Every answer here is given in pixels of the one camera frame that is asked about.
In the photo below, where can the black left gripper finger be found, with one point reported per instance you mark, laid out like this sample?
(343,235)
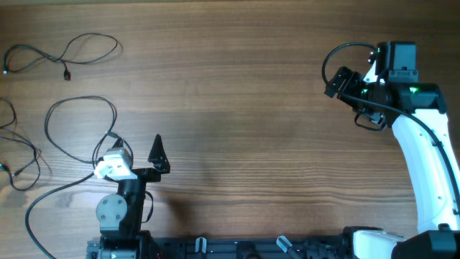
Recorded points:
(157,156)
(119,143)

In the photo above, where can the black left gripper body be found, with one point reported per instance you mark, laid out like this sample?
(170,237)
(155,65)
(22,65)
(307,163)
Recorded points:
(146,175)

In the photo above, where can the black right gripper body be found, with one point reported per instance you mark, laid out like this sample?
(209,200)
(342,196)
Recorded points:
(354,85)

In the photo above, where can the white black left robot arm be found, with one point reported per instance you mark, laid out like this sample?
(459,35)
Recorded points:
(120,214)

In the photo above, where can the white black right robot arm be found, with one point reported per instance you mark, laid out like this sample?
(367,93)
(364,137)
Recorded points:
(390,96)

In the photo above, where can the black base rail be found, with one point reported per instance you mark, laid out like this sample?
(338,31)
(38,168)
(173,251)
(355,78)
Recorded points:
(321,247)

